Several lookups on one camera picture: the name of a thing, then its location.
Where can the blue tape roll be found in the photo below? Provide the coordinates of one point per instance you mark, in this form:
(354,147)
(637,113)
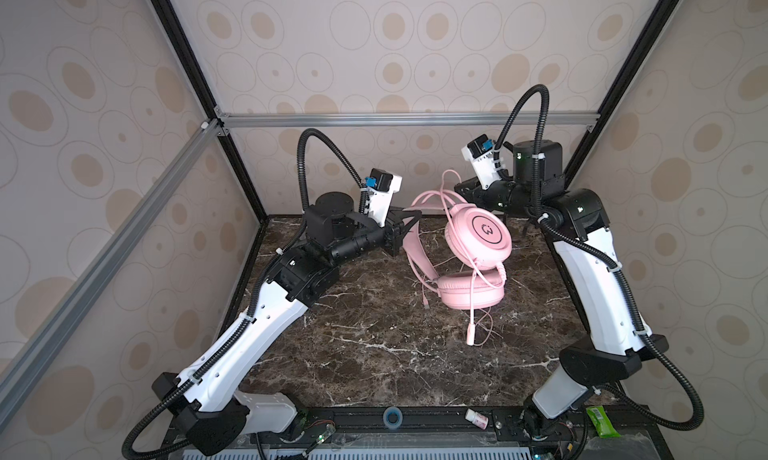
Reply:
(392,418)

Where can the black frame post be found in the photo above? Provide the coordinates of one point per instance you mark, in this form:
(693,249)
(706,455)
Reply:
(196,78)
(646,40)

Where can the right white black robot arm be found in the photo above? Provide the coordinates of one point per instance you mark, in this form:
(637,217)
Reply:
(520,174)

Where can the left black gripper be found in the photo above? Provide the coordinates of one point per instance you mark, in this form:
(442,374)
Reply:
(394,228)

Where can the back aluminium rail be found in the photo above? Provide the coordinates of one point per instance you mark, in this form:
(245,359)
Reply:
(350,120)

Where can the green packet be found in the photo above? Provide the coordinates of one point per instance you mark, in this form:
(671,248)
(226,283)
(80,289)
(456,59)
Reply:
(601,422)

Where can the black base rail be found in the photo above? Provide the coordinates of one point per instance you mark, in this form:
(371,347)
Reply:
(443,433)

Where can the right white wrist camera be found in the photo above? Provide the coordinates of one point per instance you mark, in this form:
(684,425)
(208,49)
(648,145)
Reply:
(483,157)

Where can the left black frame post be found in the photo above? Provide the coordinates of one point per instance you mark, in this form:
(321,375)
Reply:
(196,78)

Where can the pink cat-ear headphones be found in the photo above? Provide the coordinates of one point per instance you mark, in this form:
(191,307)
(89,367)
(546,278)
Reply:
(476,237)

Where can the left aluminium rail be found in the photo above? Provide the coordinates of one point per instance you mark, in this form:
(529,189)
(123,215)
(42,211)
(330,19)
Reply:
(44,346)

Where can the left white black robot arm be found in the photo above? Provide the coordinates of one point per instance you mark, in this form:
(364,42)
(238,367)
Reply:
(203,406)

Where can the aluminium rail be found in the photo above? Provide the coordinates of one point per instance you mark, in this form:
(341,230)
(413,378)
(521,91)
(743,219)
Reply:
(44,346)
(350,120)

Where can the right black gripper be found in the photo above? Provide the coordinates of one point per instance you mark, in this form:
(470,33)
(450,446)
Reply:
(473,192)

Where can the small white pink box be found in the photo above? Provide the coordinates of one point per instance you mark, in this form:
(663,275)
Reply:
(477,419)

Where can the right black frame post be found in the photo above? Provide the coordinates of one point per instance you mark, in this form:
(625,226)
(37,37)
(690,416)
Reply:
(646,40)

